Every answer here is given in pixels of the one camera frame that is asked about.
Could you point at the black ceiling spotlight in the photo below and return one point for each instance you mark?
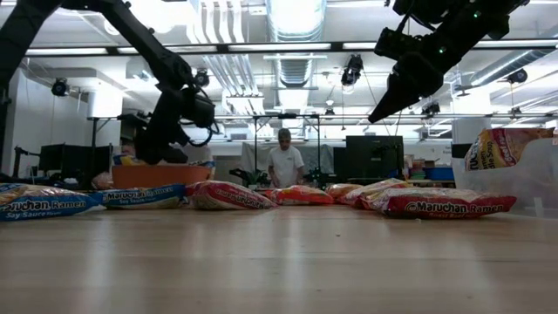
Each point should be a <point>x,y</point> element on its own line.
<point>60,87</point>
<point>517,76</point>
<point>202,78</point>
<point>430,109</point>

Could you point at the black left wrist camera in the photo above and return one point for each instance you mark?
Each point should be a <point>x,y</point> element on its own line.
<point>200,109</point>

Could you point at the black background robot arm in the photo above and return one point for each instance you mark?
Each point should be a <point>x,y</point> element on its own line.
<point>320,176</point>
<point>250,176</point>

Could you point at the distant black rig frame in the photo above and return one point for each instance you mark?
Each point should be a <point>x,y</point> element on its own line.
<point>283,116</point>

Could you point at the silver ventilation duct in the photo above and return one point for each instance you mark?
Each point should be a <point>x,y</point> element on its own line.
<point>296,72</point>

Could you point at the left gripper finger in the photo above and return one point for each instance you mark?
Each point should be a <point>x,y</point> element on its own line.
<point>154,146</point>
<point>178,156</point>

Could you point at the blue Maruchan ramen pack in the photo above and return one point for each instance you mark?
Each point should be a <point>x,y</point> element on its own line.
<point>144,197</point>
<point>205,164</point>
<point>43,202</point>
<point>126,160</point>

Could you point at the orange plastic bin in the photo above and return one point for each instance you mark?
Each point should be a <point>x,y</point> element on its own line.
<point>161,176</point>

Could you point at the orange Maruchan ramen pack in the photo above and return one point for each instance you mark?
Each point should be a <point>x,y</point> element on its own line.
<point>301,196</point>
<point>370,189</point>
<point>340,192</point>

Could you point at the red Maruchan ramen pack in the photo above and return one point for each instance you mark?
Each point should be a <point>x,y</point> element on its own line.
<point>440,207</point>
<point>501,148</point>
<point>231,196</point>

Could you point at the clear plastic bin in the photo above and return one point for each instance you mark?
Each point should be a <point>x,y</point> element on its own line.
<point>510,192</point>

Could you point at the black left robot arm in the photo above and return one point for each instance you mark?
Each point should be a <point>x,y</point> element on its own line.
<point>144,39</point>

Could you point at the blue storage bin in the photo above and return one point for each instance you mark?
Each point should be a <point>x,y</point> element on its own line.
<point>440,173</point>

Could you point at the white ceiling pipes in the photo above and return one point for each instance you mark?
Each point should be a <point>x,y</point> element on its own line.
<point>235,83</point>

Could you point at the person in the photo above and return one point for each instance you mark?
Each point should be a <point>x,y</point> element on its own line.
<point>285,163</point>

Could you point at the wide black monitor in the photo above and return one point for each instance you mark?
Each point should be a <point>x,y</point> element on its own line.
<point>74,163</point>

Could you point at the black ceiling camera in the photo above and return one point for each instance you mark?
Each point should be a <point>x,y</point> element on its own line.
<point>352,70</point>

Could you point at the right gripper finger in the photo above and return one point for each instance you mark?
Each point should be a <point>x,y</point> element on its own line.
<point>414,83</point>

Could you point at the black overhead frame beam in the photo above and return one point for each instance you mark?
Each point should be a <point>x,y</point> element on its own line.
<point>283,46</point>

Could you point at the large black monitor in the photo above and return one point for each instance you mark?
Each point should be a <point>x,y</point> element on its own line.
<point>375,157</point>

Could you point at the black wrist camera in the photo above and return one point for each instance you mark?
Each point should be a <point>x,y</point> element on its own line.
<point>396,43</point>
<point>200,109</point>

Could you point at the grey fabric partition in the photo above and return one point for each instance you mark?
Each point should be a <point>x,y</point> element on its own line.
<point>253,152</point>

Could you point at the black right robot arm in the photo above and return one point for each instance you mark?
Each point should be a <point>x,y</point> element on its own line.
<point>436,11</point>

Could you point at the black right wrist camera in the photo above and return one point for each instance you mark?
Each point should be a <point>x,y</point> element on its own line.
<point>396,43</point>

